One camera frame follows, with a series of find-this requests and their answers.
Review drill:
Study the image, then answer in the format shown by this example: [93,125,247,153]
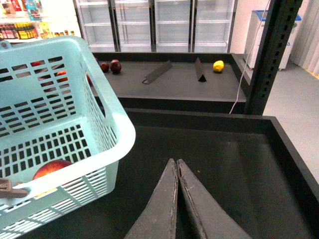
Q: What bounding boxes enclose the black tray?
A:
[94,52,248,114]
[25,109,319,239]

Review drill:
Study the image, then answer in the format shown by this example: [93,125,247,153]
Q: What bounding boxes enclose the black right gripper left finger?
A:
[125,158,178,239]

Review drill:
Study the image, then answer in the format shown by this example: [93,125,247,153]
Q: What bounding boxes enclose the white cable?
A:
[229,0,271,115]

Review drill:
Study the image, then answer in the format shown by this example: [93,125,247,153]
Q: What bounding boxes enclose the black perforated metal post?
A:
[245,0,303,116]

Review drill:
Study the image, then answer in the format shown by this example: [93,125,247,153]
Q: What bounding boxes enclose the bottles on white shelf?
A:
[0,0,81,42]

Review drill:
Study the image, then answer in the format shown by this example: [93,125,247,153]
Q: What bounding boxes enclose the light blue plastic basket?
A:
[0,36,136,239]

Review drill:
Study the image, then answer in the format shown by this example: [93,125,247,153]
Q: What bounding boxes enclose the glass door refrigerator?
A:
[74,0,237,53]

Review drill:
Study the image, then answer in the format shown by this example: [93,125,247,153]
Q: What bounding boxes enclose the yellow lemon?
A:
[213,60,224,73]

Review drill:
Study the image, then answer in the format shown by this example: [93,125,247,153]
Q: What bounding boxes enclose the black triangular divider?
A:
[194,57,207,83]

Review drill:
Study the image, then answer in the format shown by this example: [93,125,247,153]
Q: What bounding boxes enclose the black lower right tray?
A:
[25,109,319,239]

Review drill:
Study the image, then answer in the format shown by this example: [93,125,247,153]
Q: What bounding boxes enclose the black flat divider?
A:
[142,60,172,85]

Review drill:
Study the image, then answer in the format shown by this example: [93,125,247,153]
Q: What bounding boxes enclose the black upper right tray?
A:
[94,52,248,114]

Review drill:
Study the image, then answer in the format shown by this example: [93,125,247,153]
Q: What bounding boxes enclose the white chest freezer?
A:
[243,9,302,71]

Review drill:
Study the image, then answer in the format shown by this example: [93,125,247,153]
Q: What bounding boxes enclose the small dark red apple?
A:
[100,62,110,73]

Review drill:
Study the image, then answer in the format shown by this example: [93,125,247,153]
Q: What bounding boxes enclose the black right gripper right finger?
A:
[176,159,251,239]

